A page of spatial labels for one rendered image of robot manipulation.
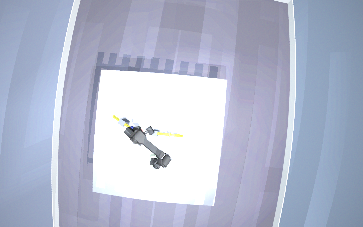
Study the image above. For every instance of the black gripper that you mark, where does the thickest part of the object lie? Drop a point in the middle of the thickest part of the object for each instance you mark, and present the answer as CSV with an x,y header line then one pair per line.
x,y
149,130

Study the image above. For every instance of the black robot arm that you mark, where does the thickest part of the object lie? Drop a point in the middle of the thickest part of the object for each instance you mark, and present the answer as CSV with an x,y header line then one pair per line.
x,y
137,136

